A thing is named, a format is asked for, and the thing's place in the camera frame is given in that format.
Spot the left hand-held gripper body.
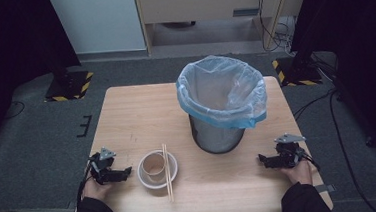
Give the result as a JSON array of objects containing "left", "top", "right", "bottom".
[{"left": 87, "top": 145, "right": 125, "bottom": 187}]

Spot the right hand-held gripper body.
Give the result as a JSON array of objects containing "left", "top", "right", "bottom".
[{"left": 273, "top": 132, "right": 310, "bottom": 170}]

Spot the brown paper cup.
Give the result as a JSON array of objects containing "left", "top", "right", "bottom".
[{"left": 140, "top": 152, "right": 168, "bottom": 185}]

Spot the wooden chopstick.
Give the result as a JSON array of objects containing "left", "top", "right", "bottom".
[
  {"left": 163, "top": 143, "right": 176, "bottom": 204},
  {"left": 161, "top": 143, "right": 173, "bottom": 203}
]

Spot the metal mesh trash can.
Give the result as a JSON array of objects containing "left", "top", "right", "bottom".
[{"left": 188, "top": 110, "right": 247, "bottom": 157}]

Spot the blue and clear trash bag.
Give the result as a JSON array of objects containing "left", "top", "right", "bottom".
[{"left": 174, "top": 51, "right": 271, "bottom": 135}]

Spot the person's left hand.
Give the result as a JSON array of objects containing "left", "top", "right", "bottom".
[{"left": 80, "top": 176, "right": 113, "bottom": 203}]

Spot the person's right hand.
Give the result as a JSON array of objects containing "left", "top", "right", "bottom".
[{"left": 279, "top": 159, "right": 315, "bottom": 188}]

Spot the black striped stand base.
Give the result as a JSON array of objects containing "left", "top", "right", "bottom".
[
  {"left": 271, "top": 55, "right": 324, "bottom": 89},
  {"left": 42, "top": 70, "right": 96, "bottom": 104}
]

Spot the white panel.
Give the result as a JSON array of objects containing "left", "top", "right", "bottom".
[{"left": 47, "top": 0, "right": 148, "bottom": 58}]

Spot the dark flat object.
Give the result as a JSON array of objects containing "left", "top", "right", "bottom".
[{"left": 161, "top": 19, "right": 198, "bottom": 31}]

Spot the long black floor cable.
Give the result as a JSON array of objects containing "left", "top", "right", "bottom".
[{"left": 290, "top": 85, "right": 376, "bottom": 212}]

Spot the black outlet cable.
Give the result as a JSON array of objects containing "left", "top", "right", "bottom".
[{"left": 257, "top": 0, "right": 294, "bottom": 54}]

